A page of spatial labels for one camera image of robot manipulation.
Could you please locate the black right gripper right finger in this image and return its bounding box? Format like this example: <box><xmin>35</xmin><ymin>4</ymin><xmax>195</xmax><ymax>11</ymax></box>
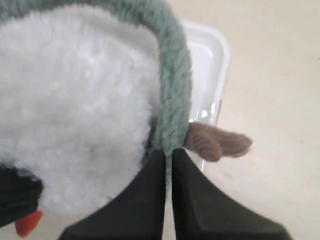
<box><xmin>172</xmin><ymin>148</ymin><xmax>291</xmax><ymax>240</ymax></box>

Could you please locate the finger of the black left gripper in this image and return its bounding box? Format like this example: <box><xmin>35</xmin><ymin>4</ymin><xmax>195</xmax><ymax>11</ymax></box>
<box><xmin>0</xmin><ymin>166</ymin><xmax>43</xmax><ymax>227</ymax></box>

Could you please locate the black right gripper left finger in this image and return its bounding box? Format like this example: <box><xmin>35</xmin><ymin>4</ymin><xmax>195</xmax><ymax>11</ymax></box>
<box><xmin>59</xmin><ymin>150</ymin><xmax>166</xmax><ymax>240</ymax></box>

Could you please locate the white plush snowman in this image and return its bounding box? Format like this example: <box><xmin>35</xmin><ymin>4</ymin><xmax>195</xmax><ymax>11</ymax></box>
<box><xmin>0</xmin><ymin>3</ymin><xmax>254</xmax><ymax>238</ymax></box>

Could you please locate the green fleece scarf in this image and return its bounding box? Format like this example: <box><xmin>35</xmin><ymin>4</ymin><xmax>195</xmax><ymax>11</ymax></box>
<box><xmin>77</xmin><ymin>0</ymin><xmax>192</xmax><ymax>157</ymax></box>

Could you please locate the white plastic tray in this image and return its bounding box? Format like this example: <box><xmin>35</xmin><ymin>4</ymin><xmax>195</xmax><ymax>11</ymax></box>
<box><xmin>179</xmin><ymin>20</ymin><xmax>231</xmax><ymax>173</ymax></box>

